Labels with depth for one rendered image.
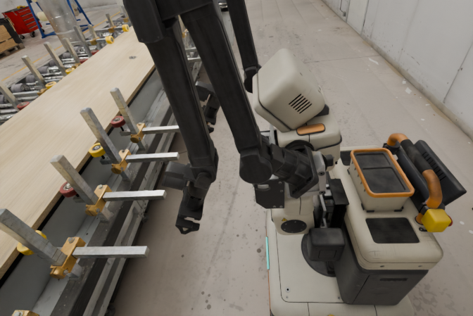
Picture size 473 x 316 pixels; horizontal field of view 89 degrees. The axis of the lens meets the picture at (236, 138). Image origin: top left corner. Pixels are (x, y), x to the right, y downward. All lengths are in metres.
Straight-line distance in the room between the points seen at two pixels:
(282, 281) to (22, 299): 1.11
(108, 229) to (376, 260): 1.10
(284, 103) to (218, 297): 1.38
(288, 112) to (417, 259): 0.66
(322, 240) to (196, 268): 1.05
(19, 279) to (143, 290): 0.79
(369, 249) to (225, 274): 1.05
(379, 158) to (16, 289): 1.50
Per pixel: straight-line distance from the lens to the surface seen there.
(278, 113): 0.64
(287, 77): 0.61
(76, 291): 1.25
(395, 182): 1.05
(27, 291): 1.40
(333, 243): 1.03
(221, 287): 1.77
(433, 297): 1.93
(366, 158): 1.11
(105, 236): 1.31
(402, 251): 1.02
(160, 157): 1.32
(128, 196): 1.20
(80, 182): 1.18
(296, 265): 1.48
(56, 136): 1.74
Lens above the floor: 1.65
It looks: 40 degrees down
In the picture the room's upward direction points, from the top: 9 degrees counter-clockwise
